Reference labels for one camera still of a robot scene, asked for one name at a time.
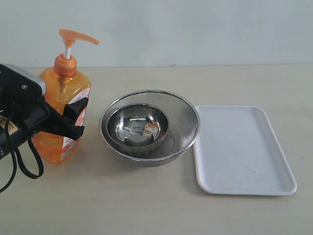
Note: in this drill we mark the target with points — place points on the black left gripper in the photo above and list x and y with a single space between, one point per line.
39 115

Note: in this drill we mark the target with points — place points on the orange pump soap bottle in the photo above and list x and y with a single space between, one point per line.
64 85

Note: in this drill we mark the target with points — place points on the small stainless steel bowl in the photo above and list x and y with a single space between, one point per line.
138 126

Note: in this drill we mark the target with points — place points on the large steel mesh strainer bowl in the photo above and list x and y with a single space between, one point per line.
183 131

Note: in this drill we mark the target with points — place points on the white plastic tray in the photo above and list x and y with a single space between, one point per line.
238 153

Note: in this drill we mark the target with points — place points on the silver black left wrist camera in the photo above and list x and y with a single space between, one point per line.
20 86

